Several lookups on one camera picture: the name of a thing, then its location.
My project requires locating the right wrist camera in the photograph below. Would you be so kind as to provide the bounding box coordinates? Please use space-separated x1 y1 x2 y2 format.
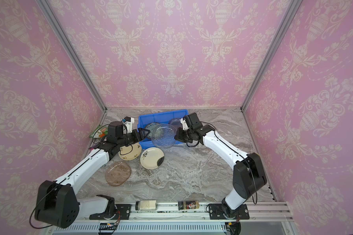
180 118 189 130

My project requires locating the white jar on rail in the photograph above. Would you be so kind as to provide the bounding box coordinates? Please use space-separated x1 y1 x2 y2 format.
135 200 157 211

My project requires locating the blue patterned ceramic plate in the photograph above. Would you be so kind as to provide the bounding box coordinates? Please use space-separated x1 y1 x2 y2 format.
144 122 160 138

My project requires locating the white plate black accent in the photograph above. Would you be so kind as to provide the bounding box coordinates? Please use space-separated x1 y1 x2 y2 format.
140 147 165 169

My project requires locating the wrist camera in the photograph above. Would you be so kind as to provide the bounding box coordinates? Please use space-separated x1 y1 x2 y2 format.
180 118 189 130
122 117 135 133

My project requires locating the amber glass plate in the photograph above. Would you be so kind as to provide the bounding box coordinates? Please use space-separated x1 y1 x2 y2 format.
168 118 183 130

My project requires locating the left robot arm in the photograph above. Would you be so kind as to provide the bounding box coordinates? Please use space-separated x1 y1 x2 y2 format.
30 117 151 228

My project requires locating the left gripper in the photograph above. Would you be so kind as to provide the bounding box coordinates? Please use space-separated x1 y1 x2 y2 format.
117 127 151 148

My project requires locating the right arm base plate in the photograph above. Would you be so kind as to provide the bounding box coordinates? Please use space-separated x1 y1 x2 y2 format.
206 203 250 220

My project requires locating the brown tinted glass plate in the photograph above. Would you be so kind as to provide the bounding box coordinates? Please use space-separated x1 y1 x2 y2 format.
105 161 132 187

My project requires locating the green snack packet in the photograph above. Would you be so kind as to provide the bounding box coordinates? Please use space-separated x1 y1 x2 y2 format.
89 124 108 139

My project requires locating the aluminium front rail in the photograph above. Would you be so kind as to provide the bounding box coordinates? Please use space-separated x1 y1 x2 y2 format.
40 202 298 235

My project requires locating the dark spice jar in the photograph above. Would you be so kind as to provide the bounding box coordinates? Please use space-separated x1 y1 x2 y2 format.
178 200 200 211

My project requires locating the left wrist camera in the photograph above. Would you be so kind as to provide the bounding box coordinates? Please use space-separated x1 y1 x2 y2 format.
122 117 135 133

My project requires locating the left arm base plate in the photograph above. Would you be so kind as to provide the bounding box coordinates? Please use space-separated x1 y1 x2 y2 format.
89 204 131 220

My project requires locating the grey clear glass plate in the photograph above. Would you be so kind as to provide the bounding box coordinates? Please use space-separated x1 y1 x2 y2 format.
151 123 177 148

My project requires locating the cream round plate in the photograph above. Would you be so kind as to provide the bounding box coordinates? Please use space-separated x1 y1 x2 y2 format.
118 143 142 161

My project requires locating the blue plastic bin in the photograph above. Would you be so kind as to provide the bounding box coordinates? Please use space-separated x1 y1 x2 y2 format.
137 109 192 149

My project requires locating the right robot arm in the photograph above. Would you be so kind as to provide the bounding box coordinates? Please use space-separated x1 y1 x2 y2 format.
175 113 268 218

